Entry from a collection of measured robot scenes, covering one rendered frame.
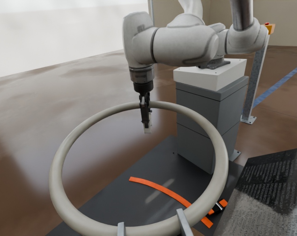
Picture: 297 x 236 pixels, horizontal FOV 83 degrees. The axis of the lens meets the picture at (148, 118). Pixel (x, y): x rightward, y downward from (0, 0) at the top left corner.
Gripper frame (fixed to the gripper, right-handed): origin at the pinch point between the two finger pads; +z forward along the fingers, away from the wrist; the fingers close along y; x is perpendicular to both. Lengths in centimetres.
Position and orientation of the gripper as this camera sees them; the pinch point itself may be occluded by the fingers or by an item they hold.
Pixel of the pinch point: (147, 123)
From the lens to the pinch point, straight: 73.3
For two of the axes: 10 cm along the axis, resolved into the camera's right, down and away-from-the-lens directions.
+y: -0.9, 5.8, -8.1
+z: 0.9, 8.2, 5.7
